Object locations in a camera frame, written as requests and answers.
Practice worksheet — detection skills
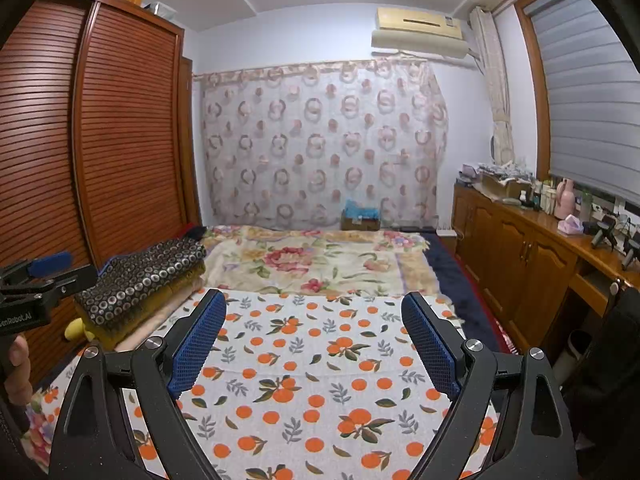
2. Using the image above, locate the cardboard box with blue cloth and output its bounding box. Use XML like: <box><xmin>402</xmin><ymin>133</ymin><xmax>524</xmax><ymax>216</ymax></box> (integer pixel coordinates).
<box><xmin>341</xmin><ymin>199</ymin><xmax>382</xmax><ymax>232</ymax></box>

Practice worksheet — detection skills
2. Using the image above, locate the floral blanket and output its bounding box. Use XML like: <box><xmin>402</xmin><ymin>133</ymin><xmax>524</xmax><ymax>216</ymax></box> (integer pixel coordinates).
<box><xmin>200</xmin><ymin>225</ymin><xmax>435</xmax><ymax>299</ymax></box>

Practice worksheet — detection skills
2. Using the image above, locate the olive folded cloth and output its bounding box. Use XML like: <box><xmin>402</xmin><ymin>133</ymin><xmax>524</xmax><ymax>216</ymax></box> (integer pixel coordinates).
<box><xmin>87</xmin><ymin>265</ymin><xmax>209</xmax><ymax>347</ymax></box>

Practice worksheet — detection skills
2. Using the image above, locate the sheer ring-patterned curtain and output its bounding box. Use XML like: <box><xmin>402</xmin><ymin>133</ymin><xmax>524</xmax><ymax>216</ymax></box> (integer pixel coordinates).
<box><xmin>192</xmin><ymin>57</ymin><xmax>451</xmax><ymax>233</ymax></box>

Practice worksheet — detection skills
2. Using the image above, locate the navy blanket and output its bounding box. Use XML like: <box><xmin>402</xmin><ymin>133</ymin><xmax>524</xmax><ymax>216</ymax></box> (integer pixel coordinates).
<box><xmin>400</xmin><ymin>230</ymin><xmax>512</xmax><ymax>347</ymax></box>

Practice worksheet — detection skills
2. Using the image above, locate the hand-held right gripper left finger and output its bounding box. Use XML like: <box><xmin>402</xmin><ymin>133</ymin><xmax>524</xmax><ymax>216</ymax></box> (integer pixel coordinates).
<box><xmin>47</xmin><ymin>288</ymin><xmax>229</xmax><ymax>480</ymax></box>

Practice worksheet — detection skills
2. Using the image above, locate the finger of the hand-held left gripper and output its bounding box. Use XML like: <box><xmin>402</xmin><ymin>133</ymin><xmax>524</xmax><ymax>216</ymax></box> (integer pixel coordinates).
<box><xmin>0</xmin><ymin>251</ymin><xmax>74</xmax><ymax>287</ymax></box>
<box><xmin>27</xmin><ymin>263</ymin><xmax>99</xmax><ymax>307</ymax></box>

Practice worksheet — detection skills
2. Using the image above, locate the black mini tripod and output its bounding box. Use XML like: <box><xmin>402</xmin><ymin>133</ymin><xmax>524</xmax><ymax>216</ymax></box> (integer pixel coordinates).
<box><xmin>590</xmin><ymin>215</ymin><xmax>619</xmax><ymax>251</ymax></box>

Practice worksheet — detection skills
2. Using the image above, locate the open cardboard box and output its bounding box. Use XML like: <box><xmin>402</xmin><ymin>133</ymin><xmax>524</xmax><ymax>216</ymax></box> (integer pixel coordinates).
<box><xmin>479</xmin><ymin>167</ymin><xmax>534</xmax><ymax>200</ymax></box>

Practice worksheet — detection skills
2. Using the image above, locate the beige folded cloth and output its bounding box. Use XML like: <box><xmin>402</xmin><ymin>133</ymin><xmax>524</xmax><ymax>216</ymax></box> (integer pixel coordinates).
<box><xmin>117</xmin><ymin>285</ymin><xmax>202</xmax><ymax>352</ymax></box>

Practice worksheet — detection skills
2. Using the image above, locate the orange fruit print sheet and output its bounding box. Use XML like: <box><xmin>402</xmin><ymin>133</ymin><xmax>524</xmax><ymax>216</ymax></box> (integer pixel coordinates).
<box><xmin>25</xmin><ymin>287</ymin><xmax>501</xmax><ymax>480</ymax></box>

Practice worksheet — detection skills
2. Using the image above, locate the white waste bin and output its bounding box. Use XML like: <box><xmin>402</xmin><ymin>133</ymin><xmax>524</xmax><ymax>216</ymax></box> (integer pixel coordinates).
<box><xmin>555</xmin><ymin>330</ymin><xmax>594</xmax><ymax>387</ymax></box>

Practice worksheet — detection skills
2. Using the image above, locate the wooden sideboard cabinet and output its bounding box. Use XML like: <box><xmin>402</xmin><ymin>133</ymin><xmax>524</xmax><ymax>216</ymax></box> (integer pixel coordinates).
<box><xmin>451</xmin><ymin>180</ymin><xmax>640</xmax><ymax>361</ymax></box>

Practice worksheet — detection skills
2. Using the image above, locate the patterned satin pajama top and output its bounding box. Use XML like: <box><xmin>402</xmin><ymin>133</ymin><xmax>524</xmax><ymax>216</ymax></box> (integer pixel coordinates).
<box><xmin>74</xmin><ymin>236</ymin><xmax>209</xmax><ymax>327</ymax></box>

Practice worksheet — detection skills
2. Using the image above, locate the clear storage box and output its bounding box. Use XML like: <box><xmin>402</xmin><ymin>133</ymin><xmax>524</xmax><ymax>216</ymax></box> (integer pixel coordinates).
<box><xmin>142</xmin><ymin>1</ymin><xmax>179</xmax><ymax>19</ymax></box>

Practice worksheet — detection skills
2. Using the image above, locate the yellow plush toy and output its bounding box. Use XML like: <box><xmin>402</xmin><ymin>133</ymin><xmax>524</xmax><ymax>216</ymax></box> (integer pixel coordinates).
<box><xmin>65</xmin><ymin>316</ymin><xmax>102</xmax><ymax>344</ymax></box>

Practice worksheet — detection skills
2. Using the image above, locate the pink bottle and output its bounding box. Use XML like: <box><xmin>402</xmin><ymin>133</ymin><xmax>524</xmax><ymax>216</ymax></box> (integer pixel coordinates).
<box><xmin>556</xmin><ymin>177</ymin><xmax>575</xmax><ymax>219</ymax></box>

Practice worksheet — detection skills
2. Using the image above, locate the black chair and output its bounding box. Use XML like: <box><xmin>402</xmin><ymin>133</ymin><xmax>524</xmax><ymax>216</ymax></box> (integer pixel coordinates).
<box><xmin>565</xmin><ymin>285</ymin><xmax>640</xmax><ymax>480</ymax></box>

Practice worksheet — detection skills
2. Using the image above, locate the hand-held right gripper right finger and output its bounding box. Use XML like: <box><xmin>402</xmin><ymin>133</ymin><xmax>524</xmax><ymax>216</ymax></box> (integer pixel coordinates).
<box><xmin>400</xmin><ymin>291</ymin><xmax>574</xmax><ymax>480</ymax></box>

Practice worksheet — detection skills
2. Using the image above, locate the wall air conditioner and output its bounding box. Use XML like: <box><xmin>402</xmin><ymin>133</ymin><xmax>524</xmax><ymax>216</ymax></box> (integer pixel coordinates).
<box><xmin>370</xmin><ymin>6</ymin><xmax>482</xmax><ymax>61</ymax></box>

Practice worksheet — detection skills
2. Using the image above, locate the pink tissue pack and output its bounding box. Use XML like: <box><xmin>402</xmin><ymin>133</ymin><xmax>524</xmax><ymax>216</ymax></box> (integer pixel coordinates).
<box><xmin>557</xmin><ymin>214</ymin><xmax>586</xmax><ymax>236</ymax></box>

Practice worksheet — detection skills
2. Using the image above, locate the person's left hand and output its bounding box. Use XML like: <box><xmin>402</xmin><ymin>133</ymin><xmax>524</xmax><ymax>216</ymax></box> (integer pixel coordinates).
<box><xmin>0</xmin><ymin>334</ymin><xmax>36</xmax><ymax>402</ymax></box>

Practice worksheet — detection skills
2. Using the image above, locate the wooden louvered wardrobe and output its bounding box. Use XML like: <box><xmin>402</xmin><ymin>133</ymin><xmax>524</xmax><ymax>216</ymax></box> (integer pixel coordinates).
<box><xmin>0</xmin><ymin>0</ymin><xmax>206</xmax><ymax>386</ymax></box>

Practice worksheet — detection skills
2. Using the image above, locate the beige tied curtain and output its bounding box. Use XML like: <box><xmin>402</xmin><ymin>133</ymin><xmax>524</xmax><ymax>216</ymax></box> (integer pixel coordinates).
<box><xmin>469</xmin><ymin>6</ymin><xmax>516</xmax><ymax>167</ymax></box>

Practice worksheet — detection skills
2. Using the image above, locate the grey window blind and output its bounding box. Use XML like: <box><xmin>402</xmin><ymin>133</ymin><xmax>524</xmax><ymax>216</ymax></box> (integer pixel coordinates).
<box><xmin>525</xmin><ymin>0</ymin><xmax>640</xmax><ymax>206</ymax></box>

